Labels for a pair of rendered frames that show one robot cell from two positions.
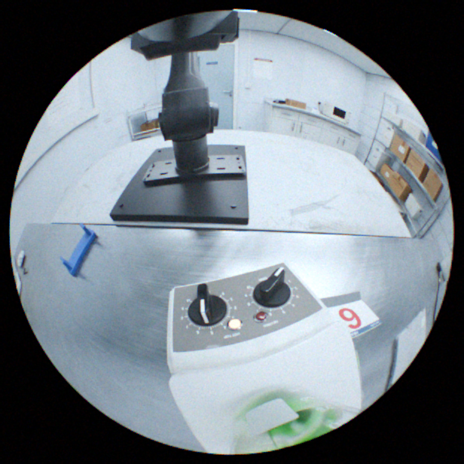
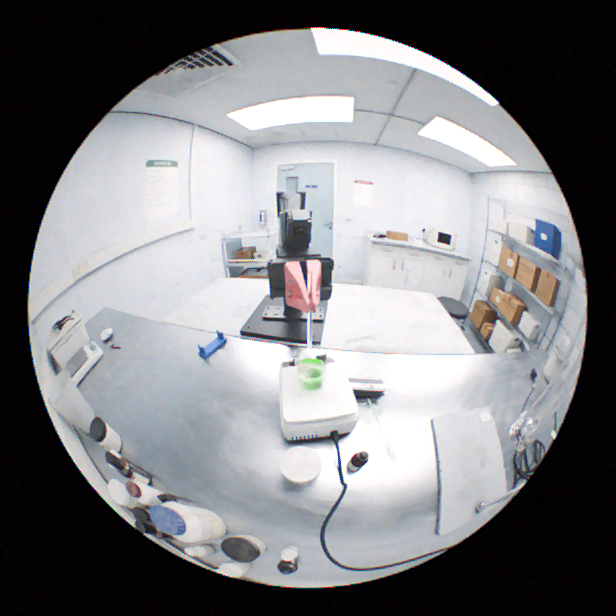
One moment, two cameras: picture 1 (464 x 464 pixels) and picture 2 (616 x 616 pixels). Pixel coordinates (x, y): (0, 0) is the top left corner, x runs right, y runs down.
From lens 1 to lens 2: 0.34 m
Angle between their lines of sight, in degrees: 25
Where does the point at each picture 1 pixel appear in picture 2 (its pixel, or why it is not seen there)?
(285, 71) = (386, 194)
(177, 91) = not seen: hidden behind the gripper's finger
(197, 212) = (295, 337)
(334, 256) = (367, 362)
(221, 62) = (321, 185)
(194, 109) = not seen: hidden behind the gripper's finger
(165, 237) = (276, 347)
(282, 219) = (339, 344)
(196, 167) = (296, 314)
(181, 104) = not seen: hidden behind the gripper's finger
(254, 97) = (355, 230)
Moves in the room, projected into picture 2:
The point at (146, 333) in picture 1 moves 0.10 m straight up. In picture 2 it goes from (261, 384) to (253, 353)
